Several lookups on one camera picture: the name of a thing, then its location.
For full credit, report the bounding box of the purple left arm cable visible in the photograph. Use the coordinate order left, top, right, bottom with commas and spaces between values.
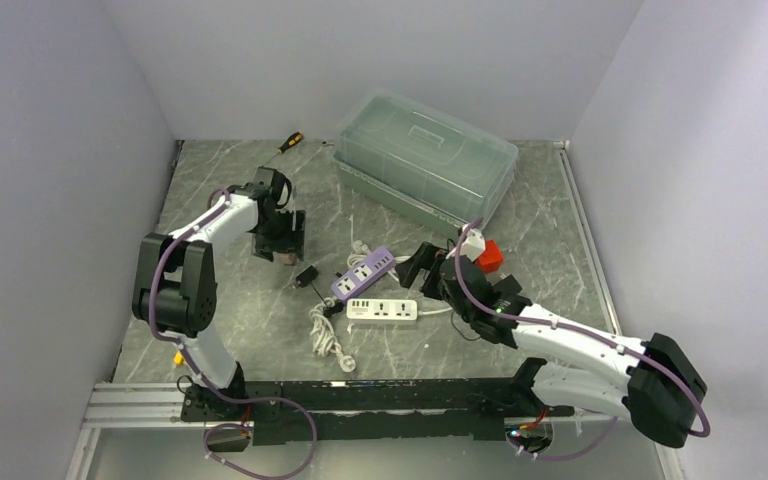
148, 187, 319, 480

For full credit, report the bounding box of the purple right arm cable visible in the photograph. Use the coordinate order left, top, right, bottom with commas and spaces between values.
453, 217, 713, 463

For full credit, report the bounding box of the white power strip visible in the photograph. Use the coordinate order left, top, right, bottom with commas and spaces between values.
346, 298, 419, 324

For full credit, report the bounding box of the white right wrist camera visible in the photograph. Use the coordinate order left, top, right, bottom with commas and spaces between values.
460, 229, 486, 262

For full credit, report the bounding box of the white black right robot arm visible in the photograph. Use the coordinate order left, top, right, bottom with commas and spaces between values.
395, 243, 710, 448

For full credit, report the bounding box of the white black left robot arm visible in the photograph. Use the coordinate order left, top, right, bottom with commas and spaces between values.
132, 166, 305, 420

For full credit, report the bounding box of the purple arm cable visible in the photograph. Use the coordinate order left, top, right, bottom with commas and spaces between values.
148, 187, 319, 480
453, 217, 713, 463

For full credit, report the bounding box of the aluminium table edge rail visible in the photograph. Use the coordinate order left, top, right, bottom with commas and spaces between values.
552, 141, 623, 335

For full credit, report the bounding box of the pink usb charger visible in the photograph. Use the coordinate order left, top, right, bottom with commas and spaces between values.
275, 253, 297, 266

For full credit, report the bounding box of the translucent plastic storage box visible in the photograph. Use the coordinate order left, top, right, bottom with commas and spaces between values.
333, 90, 519, 237

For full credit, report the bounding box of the white purple strip cord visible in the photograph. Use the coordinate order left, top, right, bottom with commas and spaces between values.
308, 301, 357, 372

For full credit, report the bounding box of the red cube socket adapter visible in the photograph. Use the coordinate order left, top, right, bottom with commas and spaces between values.
474, 240, 504, 274

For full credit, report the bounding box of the purple power strip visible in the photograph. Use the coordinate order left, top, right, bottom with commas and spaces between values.
331, 246, 396, 303

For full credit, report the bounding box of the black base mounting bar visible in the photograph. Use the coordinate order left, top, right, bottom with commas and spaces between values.
180, 378, 573, 446

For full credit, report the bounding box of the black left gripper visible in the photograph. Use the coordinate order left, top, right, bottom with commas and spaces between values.
251, 207, 305, 262

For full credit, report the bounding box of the black power adapter plug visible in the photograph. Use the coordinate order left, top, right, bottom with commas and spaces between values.
294, 265, 319, 288

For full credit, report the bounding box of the small orange black screwdriver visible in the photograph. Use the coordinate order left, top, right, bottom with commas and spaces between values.
261, 132, 304, 167

